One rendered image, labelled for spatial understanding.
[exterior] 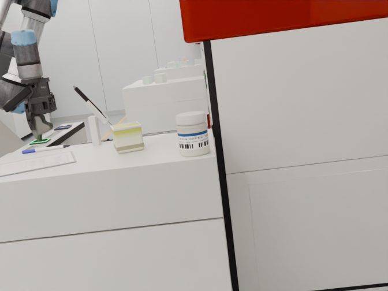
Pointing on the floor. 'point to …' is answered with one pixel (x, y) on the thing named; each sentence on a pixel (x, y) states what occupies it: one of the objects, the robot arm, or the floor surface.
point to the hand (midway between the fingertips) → (37, 138)
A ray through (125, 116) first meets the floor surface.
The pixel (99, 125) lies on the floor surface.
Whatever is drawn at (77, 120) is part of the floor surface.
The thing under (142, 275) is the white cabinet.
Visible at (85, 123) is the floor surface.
